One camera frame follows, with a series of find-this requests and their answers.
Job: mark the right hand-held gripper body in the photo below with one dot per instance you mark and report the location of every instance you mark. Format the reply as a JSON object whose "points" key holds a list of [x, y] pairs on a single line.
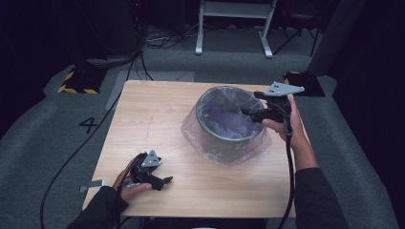
{"points": [[278, 111]]}

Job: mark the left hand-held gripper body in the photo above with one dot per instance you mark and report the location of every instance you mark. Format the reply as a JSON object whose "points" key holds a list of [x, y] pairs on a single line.
{"points": [[141, 173]]}

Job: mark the purple plastic bag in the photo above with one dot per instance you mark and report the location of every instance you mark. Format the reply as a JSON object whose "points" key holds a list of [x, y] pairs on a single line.
{"points": [[223, 152]]}

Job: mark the green plastic bin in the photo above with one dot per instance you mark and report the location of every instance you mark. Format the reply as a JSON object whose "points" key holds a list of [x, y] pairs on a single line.
{"points": [[203, 127]]}

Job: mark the person's left hand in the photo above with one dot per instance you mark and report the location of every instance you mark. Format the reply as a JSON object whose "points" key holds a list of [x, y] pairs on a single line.
{"points": [[133, 190]]}

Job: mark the person's right hand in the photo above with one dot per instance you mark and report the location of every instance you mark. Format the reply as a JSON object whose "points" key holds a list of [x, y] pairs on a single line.
{"points": [[294, 130]]}

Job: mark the black yellow striped stand base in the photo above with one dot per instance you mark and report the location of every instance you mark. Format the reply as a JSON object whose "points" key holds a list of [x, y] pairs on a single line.
{"points": [[313, 87], [84, 81]]}

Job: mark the black chair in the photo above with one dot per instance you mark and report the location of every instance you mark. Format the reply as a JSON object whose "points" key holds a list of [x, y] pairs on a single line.
{"points": [[301, 19]]}

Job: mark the grey pillar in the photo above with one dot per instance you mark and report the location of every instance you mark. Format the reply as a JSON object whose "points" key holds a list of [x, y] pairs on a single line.
{"points": [[334, 35]]}

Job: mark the grey metal table bracket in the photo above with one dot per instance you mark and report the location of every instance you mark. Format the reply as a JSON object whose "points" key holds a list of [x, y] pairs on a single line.
{"points": [[94, 184]]}

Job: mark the white desk frame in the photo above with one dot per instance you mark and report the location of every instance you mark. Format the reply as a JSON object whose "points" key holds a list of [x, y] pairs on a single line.
{"points": [[234, 9]]}

